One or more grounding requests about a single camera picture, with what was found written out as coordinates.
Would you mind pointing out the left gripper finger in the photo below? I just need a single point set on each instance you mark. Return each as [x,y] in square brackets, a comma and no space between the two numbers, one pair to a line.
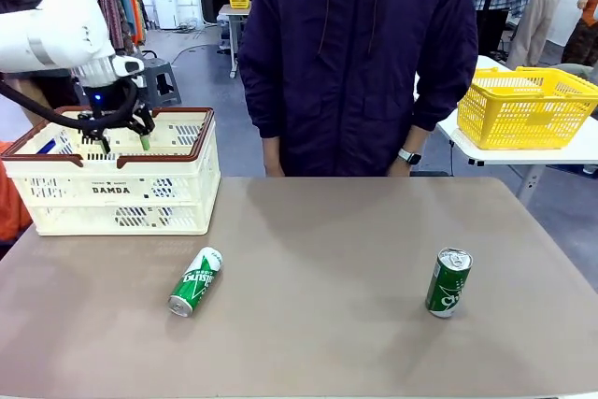
[145,130]
[95,135]

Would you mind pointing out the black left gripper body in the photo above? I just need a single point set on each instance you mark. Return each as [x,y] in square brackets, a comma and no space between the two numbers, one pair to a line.
[105,104]

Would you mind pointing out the green star print can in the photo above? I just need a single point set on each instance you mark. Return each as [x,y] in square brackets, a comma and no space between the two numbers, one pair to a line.
[196,284]

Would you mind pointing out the green Chilsung drink can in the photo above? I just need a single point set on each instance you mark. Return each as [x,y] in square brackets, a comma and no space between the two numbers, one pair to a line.
[447,284]

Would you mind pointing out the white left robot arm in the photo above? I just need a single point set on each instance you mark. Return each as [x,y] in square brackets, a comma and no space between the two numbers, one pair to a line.
[61,30]

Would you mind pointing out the person's left forearm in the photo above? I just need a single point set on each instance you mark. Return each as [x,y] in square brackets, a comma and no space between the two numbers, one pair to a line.
[413,139]

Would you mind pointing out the cream basket brown rim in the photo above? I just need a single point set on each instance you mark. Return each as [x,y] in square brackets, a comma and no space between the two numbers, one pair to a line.
[112,212]

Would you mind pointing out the large yellow plastic basket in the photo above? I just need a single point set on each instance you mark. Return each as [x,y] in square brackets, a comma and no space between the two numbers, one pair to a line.
[514,114]

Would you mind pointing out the person's right hand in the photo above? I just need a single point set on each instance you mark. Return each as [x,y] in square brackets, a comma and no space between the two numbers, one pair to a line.
[273,158]

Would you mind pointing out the person's left hand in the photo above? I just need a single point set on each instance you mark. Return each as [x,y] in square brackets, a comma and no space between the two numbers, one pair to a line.
[401,171]

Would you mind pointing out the grey plastic stool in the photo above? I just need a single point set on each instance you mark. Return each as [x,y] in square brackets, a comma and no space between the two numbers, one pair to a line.
[161,81]

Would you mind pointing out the red plaid hanging garment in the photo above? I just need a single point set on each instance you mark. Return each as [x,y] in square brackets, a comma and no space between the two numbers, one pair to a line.
[114,11]

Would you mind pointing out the orange fabric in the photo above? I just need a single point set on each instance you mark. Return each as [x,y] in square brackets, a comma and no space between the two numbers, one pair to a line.
[11,198]

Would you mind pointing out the orange hanging garment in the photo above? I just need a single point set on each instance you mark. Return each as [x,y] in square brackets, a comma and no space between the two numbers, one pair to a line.
[132,2]

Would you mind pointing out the white air purifier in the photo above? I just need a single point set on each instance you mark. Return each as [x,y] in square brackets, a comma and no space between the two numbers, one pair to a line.
[166,9]

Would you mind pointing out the grey background table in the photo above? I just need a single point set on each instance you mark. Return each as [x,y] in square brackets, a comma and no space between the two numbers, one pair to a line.
[231,13]

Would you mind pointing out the person in navy jacket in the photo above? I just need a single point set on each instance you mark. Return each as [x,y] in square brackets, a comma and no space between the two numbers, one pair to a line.
[355,67]

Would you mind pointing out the grey wrist smartwatch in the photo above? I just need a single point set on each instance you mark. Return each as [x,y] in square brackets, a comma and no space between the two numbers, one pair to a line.
[409,156]

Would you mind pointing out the white side table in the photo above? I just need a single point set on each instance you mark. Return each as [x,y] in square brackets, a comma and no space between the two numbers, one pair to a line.
[537,156]

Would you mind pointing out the bystander in khaki trousers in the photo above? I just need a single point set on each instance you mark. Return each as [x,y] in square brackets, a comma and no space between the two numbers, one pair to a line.
[537,11]

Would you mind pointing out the bystander in orange top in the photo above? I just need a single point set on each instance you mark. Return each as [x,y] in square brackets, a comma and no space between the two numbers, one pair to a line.
[584,34]

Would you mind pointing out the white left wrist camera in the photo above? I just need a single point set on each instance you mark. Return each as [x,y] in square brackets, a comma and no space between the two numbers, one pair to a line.
[130,66]

